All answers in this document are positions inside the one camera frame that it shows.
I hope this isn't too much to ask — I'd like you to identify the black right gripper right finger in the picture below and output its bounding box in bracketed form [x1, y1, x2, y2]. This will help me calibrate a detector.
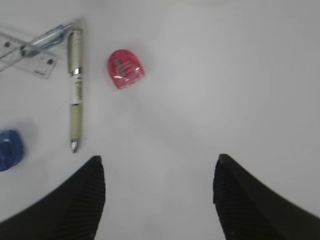
[212, 153, 320, 240]

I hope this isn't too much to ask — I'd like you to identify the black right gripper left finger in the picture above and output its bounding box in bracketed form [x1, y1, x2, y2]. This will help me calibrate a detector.
[0, 156, 106, 240]

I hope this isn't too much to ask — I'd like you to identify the blue pencil sharpener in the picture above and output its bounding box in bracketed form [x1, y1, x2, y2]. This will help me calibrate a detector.
[0, 129, 25, 172]

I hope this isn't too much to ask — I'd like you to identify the red pencil sharpener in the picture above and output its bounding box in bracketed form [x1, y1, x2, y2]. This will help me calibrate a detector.
[106, 49, 145, 90]

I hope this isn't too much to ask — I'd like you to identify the beige white ballpoint pen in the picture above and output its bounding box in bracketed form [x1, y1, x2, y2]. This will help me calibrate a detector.
[67, 19, 84, 153]

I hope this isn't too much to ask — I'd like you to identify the blue grey ballpoint pen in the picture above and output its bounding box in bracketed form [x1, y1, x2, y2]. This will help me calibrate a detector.
[28, 23, 73, 51]

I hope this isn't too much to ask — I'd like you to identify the clear plastic ruler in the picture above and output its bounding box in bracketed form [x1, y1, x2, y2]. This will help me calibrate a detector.
[0, 32, 58, 79]

